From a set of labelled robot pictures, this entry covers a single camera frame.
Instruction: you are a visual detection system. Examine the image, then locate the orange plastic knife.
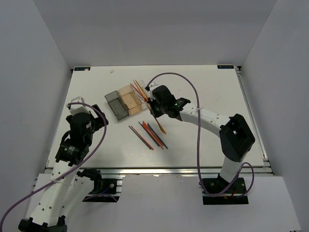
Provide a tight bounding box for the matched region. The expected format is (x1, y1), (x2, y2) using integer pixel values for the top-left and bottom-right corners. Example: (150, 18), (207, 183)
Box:
(146, 103), (167, 134)

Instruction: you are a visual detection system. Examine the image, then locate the red plastic fork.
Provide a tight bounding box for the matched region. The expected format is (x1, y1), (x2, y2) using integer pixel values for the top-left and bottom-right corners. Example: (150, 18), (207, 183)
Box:
(130, 83), (147, 102)

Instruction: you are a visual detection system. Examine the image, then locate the orange plastic fork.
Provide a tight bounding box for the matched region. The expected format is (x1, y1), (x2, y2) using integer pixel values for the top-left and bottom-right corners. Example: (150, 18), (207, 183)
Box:
(132, 82), (150, 101)

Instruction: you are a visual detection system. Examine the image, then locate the orange yellow fork bottom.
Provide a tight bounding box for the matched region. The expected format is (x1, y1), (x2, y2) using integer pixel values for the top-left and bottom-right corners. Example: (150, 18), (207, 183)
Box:
(134, 80), (148, 98)

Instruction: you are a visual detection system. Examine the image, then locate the red chopstick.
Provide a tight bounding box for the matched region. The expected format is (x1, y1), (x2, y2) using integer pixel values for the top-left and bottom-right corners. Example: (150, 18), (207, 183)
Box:
(130, 126), (155, 150)

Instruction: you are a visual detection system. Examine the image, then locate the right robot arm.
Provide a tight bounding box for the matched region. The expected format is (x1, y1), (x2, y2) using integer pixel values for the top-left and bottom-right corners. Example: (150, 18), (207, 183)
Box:
(145, 85), (255, 193)

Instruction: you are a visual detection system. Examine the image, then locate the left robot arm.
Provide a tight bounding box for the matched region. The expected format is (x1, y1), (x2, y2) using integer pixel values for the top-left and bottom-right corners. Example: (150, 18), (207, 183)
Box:
(18, 101), (109, 232)

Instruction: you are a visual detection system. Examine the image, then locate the blue plastic knife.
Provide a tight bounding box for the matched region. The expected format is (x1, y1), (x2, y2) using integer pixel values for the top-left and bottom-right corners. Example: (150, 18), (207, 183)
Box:
(147, 123), (168, 149)

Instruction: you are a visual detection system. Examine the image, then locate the clear transparent container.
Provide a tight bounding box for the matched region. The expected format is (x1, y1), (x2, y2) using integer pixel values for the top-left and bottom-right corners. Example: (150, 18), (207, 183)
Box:
(131, 80), (151, 110)

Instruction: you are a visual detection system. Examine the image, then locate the orange transparent container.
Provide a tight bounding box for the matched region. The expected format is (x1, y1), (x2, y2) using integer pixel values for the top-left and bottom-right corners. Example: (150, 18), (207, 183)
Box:
(118, 85), (142, 116)

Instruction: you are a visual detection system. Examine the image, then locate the red plastic knife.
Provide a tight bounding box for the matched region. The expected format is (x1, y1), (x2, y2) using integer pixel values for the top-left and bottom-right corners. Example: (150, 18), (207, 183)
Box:
(142, 121), (163, 146)

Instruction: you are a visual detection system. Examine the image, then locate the grey transparent container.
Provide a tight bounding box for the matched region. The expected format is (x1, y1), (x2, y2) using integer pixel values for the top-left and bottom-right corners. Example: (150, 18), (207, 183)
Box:
(105, 90), (129, 121)

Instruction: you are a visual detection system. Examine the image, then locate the left blue table label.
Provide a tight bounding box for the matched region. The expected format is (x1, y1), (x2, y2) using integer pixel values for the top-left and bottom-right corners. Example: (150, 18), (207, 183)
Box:
(74, 67), (91, 72)

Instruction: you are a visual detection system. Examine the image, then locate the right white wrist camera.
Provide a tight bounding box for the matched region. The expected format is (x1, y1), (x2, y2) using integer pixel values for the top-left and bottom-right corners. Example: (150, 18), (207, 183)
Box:
(145, 82), (159, 101)

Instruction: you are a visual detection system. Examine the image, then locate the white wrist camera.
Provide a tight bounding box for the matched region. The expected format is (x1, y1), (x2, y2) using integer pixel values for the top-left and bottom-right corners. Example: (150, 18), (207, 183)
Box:
(66, 96), (89, 116)
(145, 82), (159, 101)

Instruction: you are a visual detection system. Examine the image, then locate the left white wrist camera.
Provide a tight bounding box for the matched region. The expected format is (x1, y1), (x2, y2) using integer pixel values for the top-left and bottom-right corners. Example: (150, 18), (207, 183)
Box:
(66, 96), (89, 116)

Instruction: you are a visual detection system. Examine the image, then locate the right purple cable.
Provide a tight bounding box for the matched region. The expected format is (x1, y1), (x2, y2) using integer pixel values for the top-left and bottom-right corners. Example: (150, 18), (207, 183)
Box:
(146, 72), (254, 195)

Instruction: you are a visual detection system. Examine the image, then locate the purple cable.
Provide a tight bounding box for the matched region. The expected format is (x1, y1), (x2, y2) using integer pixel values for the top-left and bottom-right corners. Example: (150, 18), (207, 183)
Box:
(146, 72), (254, 195)
(0, 101), (108, 232)

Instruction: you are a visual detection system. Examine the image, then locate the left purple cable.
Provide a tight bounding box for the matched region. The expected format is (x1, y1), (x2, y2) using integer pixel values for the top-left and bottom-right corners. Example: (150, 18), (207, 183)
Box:
(0, 101), (108, 232)

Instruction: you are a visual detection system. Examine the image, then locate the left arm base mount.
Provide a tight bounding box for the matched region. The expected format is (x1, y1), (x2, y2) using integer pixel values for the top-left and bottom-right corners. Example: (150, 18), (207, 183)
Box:
(77, 169), (120, 203)

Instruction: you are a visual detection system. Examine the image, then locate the aluminium front rail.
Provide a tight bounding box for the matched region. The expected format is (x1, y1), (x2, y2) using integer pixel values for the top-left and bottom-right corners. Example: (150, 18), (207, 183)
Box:
(43, 166), (273, 175)

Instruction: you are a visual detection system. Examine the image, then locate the aluminium rail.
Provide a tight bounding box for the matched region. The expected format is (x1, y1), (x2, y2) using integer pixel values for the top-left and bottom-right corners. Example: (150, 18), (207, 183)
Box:
(234, 66), (274, 175)
(43, 166), (273, 175)

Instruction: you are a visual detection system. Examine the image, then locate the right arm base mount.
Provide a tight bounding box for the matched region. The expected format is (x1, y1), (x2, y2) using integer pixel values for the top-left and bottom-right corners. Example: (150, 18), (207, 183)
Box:
(199, 177), (249, 206)

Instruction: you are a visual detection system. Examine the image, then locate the aluminium right rail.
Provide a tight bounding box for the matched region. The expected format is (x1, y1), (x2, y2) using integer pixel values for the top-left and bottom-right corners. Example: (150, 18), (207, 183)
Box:
(234, 66), (274, 175)

